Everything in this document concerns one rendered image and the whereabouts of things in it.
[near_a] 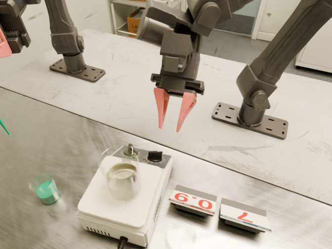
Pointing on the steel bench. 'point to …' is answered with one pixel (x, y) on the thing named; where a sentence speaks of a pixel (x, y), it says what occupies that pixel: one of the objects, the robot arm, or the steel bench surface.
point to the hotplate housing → (103, 229)
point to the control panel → (151, 161)
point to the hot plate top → (135, 215)
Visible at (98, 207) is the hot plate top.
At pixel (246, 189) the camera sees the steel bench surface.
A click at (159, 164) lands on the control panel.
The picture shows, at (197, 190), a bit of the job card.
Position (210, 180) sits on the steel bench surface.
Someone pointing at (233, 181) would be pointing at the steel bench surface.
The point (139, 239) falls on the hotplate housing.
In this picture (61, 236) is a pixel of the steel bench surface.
